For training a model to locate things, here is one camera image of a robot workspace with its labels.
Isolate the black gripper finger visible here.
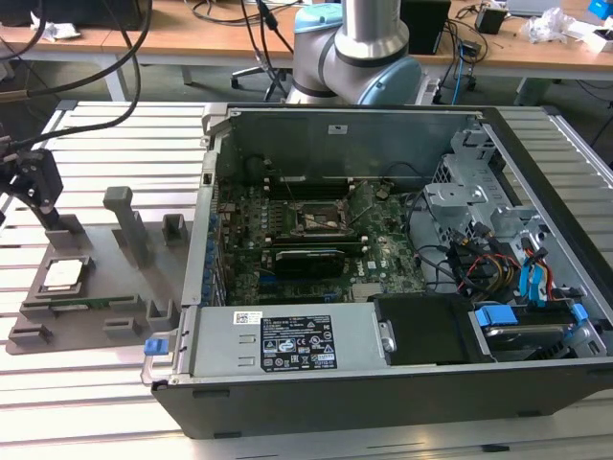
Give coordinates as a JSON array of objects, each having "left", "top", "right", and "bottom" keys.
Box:
[{"left": 8, "top": 148, "right": 63, "bottom": 230}]

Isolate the silver CPU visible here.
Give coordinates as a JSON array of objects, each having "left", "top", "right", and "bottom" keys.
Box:
[{"left": 41, "top": 261, "right": 87, "bottom": 292}]

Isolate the grey parts rack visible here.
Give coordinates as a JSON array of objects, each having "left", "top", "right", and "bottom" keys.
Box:
[{"left": 7, "top": 185, "right": 195, "bottom": 356}]

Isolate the green RAM stick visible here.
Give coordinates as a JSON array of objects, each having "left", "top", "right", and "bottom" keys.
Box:
[{"left": 50, "top": 296, "right": 138, "bottom": 311}]

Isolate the crumpled white paper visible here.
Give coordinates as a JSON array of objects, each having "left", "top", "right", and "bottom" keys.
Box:
[{"left": 29, "top": 11, "right": 81, "bottom": 43}]

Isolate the black bag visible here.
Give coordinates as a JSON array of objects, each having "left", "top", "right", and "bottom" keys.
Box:
[{"left": 0, "top": 0, "right": 153, "bottom": 31}]

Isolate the long wooden desk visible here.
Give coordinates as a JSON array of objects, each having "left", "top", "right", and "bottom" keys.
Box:
[{"left": 0, "top": 0, "right": 298, "bottom": 102}]

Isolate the office chair base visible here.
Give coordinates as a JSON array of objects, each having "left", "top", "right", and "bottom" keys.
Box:
[{"left": 231, "top": 66, "right": 298, "bottom": 102}]

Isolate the silver power supply unit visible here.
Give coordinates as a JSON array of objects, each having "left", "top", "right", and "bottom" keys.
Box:
[{"left": 191, "top": 304, "right": 389, "bottom": 378}]

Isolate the black RAM slot bank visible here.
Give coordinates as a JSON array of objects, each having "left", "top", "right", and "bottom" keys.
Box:
[
  {"left": 262, "top": 230, "right": 371, "bottom": 255},
  {"left": 262, "top": 174, "right": 355, "bottom": 201}
]

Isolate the black graphics card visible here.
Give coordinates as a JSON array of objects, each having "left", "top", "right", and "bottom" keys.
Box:
[{"left": 270, "top": 244, "right": 346, "bottom": 280}]

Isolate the green motherboard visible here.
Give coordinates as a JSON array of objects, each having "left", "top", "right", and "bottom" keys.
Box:
[{"left": 217, "top": 179, "right": 427, "bottom": 306}]

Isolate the white power strip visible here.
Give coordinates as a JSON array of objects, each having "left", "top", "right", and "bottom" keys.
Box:
[{"left": 420, "top": 78, "right": 443, "bottom": 105}]

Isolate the black open PC case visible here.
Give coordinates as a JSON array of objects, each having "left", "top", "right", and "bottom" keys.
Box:
[{"left": 141, "top": 103, "right": 613, "bottom": 441}]

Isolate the metal drive cage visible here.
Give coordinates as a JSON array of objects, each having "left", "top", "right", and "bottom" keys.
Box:
[{"left": 423, "top": 126, "right": 552, "bottom": 250}]

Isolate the hard disk in blue carrier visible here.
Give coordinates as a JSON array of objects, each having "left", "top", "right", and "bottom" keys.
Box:
[{"left": 471, "top": 302, "right": 589, "bottom": 360}]

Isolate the small black box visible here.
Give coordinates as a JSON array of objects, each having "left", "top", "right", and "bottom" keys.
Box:
[{"left": 475, "top": 7, "right": 508, "bottom": 35}]

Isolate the wooden desk with clutter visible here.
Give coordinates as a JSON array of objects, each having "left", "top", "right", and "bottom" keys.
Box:
[{"left": 433, "top": 0, "right": 613, "bottom": 104}]

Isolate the clear plastic bag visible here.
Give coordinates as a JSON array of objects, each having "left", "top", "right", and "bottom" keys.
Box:
[{"left": 519, "top": 7, "right": 583, "bottom": 44}]

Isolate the white flat box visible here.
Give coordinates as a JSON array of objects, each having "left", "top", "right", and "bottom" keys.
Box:
[{"left": 564, "top": 18, "right": 613, "bottom": 54}]

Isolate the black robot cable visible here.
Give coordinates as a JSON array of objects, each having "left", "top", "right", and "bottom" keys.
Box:
[{"left": 0, "top": 0, "right": 154, "bottom": 150}]

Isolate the blue cable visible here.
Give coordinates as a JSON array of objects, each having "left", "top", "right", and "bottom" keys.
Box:
[{"left": 452, "top": 40, "right": 473, "bottom": 104}]

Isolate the red yellow black wire bundle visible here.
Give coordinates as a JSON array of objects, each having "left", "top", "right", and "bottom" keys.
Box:
[{"left": 449, "top": 234, "right": 524, "bottom": 299}]

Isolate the blue flat wire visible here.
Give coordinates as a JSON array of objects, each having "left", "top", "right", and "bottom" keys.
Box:
[
  {"left": 526, "top": 246, "right": 553, "bottom": 308},
  {"left": 518, "top": 261, "right": 540, "bottom": 308}
]

